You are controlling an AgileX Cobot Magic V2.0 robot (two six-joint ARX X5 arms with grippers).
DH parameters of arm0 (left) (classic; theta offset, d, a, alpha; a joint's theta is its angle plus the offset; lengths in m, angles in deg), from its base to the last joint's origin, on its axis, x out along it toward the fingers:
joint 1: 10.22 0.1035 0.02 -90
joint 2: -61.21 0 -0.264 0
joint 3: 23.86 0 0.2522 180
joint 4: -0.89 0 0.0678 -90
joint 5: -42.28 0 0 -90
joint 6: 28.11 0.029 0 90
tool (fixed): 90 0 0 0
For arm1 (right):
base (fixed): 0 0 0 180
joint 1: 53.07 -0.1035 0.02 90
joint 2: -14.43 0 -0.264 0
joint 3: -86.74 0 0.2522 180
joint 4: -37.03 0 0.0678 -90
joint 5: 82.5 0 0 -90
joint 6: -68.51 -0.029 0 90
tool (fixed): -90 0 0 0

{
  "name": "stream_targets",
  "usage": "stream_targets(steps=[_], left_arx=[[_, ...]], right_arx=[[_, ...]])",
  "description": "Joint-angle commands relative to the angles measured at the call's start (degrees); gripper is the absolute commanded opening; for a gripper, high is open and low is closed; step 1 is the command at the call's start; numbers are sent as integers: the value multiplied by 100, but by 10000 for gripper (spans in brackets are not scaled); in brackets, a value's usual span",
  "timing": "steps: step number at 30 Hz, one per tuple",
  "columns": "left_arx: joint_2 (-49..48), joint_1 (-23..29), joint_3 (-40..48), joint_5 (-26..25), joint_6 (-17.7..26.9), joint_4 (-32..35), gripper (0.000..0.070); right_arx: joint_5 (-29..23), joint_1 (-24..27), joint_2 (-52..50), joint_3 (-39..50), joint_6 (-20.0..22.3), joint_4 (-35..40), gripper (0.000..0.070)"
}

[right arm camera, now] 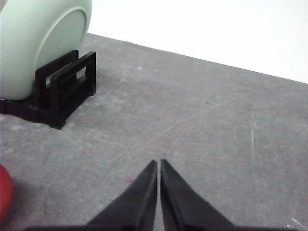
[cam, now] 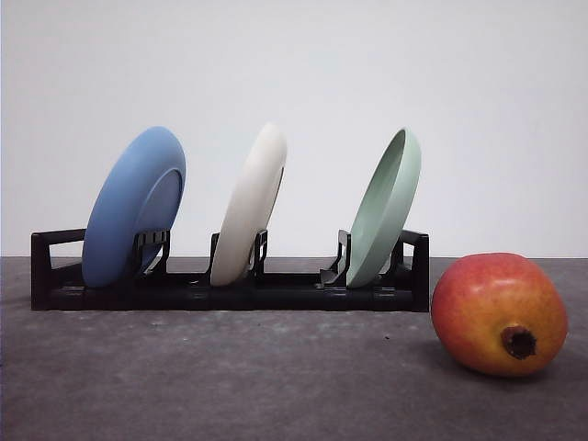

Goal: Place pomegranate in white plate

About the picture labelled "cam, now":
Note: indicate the white plate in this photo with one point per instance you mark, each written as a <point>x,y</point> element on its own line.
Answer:
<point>249,206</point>

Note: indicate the red pomegranate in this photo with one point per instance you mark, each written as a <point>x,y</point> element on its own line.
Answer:
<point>499,313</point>

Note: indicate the green plate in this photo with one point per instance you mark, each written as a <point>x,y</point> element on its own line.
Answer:
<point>384,212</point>

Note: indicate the blue plate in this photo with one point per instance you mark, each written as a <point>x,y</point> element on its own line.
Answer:
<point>140,192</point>

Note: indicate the black plastic dish rack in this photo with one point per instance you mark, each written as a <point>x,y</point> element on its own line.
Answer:
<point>58,280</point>

